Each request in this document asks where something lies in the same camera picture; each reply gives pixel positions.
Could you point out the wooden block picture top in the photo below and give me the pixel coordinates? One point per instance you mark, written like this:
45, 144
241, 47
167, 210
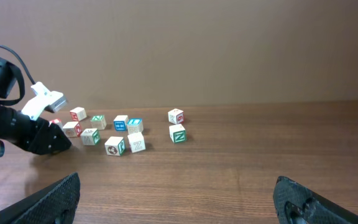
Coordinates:
72, 129

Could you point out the green N letter block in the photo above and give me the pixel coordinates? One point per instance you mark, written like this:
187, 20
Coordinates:
99, 122

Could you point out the wooden block blue front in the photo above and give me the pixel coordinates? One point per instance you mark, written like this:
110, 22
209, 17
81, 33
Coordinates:
120, 122

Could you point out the red L letter block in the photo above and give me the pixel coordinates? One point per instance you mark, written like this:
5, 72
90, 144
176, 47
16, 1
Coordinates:
58, 122

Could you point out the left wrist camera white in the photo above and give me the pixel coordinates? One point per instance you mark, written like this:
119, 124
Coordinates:
44, 100

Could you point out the wooden block Z side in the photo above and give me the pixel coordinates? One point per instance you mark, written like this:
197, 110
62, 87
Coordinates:
136, 141

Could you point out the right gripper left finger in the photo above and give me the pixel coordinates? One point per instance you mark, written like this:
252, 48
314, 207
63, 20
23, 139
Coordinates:
56, 203

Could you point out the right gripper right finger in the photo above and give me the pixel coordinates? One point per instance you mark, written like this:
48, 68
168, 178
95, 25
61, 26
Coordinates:
296, 204

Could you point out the wooden block far right top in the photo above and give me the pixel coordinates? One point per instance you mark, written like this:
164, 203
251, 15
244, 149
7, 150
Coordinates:
176, 116

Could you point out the blue L letter block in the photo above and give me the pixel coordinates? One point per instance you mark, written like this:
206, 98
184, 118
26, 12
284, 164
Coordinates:
135, 125

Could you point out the wooden block green side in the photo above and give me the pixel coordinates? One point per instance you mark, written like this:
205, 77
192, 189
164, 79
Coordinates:
177, 133

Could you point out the wooden block picture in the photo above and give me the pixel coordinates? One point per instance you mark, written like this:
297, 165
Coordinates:
90, 136
72, 129

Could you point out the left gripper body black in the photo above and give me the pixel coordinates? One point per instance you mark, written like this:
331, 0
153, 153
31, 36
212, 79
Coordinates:
37, 136

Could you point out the wooden block soccer ball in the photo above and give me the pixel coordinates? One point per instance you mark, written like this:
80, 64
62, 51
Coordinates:
115, 146

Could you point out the wooden block top left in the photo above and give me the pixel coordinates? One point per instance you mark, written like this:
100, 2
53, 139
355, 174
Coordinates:
78, 114

